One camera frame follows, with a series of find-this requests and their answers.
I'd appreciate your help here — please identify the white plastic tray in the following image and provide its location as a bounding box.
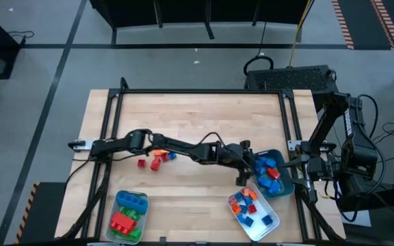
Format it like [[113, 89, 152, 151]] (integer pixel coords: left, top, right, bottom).
[[226, 182, 281, 242]]

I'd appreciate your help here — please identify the large red building block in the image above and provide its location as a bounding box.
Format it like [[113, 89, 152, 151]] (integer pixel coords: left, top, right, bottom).
[[110, 212, 137, 236]]

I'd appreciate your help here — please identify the black metal table frame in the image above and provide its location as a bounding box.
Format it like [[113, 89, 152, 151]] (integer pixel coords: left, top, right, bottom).
[[55, 77, 347, 242]]

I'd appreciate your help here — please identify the medium red building block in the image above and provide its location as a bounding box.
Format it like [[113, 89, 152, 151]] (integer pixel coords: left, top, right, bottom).
[[149, 156, 163, 172], [267, 167, 282, 180]]

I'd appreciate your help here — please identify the long green building block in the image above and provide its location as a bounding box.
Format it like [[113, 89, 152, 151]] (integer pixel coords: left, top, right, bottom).
[[113, 228, 142, 242]]

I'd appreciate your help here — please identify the teal plastic tray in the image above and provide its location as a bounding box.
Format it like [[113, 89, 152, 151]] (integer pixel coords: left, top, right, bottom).
[[251, 148, 296, 200]]

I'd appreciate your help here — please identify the black perforated computer case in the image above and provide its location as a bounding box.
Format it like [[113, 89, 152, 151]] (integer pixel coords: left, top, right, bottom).
[[244, 64, 340, 113]]

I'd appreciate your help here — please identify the yellow hanging cable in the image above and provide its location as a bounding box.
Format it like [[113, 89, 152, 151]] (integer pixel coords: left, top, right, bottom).
[[288, 0, 316, 68]]

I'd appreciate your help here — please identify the light grey plastic tray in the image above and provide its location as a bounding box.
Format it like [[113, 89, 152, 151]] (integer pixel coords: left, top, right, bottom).
[[105, 189, 149, 245]]

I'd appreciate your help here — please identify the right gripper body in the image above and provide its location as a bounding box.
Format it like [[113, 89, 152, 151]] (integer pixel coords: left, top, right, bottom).
[[294, 142, 333, 205]]

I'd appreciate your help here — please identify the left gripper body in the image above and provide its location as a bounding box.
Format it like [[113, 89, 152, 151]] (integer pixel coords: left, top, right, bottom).
[[217, 139, 256, 187]]

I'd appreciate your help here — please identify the black looped cable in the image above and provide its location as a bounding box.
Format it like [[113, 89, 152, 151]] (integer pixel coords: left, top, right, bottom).
[[243, 20, 275, 77]]

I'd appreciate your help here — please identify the black mat orange striped edge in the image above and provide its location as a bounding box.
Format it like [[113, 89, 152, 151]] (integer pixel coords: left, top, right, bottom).
[[331, 0, 394, 51], [14, 181, 67, 244]]

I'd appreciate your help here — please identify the white paper sheet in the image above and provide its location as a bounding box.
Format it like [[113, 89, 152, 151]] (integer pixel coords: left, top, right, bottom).
[[340, 208, 372, 227]]

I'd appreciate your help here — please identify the large blue building block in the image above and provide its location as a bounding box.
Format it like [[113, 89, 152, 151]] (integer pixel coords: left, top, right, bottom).
[[116, 191, 149, 215]]

